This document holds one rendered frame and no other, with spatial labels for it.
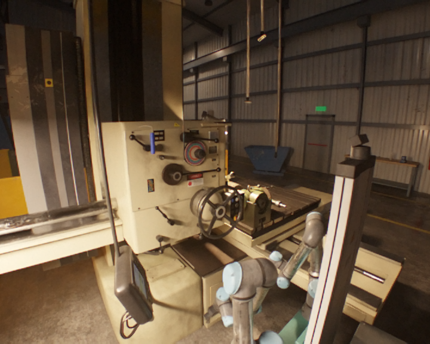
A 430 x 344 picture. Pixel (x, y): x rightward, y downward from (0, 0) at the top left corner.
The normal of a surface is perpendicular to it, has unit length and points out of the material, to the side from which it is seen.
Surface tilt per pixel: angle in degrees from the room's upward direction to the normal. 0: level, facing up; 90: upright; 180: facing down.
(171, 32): 90
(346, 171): 90
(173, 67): 90
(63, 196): 90
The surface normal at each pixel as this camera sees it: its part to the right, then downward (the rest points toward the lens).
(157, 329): 0.48, 0.20
